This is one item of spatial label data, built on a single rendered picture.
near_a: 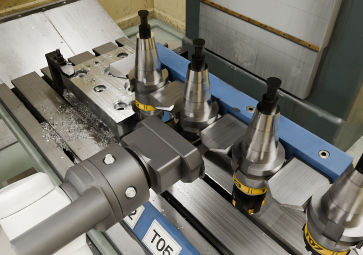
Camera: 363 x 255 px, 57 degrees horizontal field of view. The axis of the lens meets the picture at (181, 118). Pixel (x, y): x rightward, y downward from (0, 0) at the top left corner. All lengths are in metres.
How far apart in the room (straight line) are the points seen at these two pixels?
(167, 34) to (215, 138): 1.62
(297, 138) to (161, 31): 1.68
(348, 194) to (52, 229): 0.28
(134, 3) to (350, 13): 1.36
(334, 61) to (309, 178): 0.62
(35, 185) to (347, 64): 0.82
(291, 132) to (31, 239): 0.32
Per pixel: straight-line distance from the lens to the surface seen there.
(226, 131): 0.45
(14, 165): 1.32
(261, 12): 1.04
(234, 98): 0.49
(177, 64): 0.55
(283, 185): 0.40
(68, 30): 1.70
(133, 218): 0.70
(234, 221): 0.74
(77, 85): 0.95
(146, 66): 0.51
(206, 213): 0.74
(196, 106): 0.44
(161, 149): 0.44
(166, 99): 0.50
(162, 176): 0.42
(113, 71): 0.57
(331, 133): 1.09
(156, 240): 0.67
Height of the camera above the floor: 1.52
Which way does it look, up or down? 42 degrees down
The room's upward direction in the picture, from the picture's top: straight up
